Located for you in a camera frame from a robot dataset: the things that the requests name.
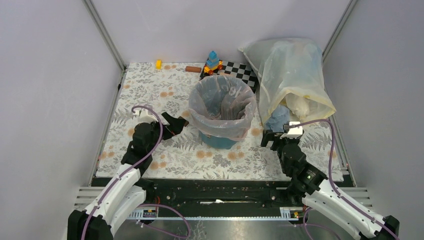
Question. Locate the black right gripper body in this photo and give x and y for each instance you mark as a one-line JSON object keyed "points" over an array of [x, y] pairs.
{"points": [[282, 142]]}

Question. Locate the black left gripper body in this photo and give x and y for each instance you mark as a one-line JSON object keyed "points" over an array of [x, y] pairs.
{"points": [[156, 132]]}

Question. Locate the teal plastic trash bin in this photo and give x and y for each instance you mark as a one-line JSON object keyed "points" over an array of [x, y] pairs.
{"points": [[217, 142]]}

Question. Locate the pink plastic trash bag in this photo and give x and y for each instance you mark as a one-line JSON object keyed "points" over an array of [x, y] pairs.
{"points": [[221, 80]]}

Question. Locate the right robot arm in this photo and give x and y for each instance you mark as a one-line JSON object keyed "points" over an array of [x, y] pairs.
{"points": [[313, 188]]}

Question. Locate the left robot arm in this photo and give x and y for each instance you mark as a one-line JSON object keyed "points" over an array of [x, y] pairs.
{"points": [[127, 195]]}

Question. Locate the blue plastic trash bag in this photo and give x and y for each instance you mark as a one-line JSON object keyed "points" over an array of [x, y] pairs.
{"points": [[279, 117]]}

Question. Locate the dark brown wooden block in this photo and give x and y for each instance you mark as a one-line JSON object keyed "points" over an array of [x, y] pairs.
{"points": [[186, 123]]}

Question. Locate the floral table mat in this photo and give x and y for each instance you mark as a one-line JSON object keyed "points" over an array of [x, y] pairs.
{"points": [[186, 156]]}

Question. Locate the orange-brown wooden block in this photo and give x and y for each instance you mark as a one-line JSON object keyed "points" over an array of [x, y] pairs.
{"points": [[193, 69]]}

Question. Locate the yellow toy block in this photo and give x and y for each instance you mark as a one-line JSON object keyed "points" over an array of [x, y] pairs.
{"points": [[158, 64]]}

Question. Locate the black checkered tray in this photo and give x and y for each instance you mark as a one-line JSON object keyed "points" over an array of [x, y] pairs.
{"points": [[240, 71]]}

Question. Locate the large translucent bag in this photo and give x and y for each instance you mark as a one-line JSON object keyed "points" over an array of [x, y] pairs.
{"points": [[284, 66]]}

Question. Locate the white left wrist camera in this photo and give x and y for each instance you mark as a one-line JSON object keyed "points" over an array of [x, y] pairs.
{"points": [[143, 115]]}

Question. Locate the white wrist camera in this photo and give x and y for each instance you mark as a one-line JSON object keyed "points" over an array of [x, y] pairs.
{"points": [[291, 130], [143, 115]]}

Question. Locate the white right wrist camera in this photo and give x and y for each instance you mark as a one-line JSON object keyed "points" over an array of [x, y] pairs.
{"points": [[291, 130]]}

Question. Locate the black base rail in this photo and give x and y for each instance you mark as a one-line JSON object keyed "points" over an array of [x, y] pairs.
{"points": [[223, 199]]}

